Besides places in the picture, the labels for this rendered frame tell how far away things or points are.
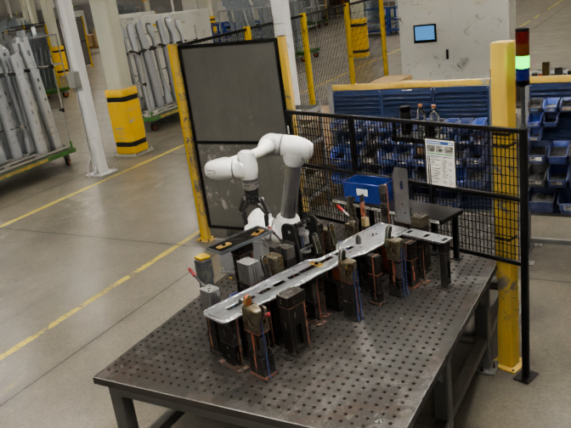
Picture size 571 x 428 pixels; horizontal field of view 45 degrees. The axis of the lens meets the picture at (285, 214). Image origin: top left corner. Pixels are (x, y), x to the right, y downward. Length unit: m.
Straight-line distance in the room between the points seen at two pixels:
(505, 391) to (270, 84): 3.31
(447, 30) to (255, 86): 4.83
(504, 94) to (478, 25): 6.50
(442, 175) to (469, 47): 6.34
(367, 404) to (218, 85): 4.07
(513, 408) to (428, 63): 7.21
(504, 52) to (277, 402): 2.16
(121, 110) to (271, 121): 5.46
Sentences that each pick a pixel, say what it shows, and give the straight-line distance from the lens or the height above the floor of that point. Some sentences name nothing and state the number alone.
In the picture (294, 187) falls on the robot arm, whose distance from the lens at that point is 4.24.
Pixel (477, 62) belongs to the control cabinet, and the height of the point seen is 0.96.
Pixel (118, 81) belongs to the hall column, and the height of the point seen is 1.24.
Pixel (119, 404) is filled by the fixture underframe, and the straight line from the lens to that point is 3.71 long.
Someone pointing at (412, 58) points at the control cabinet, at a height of 1.07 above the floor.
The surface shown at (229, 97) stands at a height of 1.48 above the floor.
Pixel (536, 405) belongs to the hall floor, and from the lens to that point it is 4.28.
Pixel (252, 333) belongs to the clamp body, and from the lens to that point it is 3.21.
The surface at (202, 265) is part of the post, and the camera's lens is 3.56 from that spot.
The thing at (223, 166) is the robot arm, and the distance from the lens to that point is 3.65.
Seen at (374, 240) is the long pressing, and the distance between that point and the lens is 3.91.
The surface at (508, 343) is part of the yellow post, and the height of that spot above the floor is 0.18.
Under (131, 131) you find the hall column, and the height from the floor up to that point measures 0.42.
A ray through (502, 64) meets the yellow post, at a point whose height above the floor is 1.89.
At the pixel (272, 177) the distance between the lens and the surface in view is 6.43.
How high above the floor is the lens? 2.47
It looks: 19 degrees down
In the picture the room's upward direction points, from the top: 8 degrees counter-clockwise
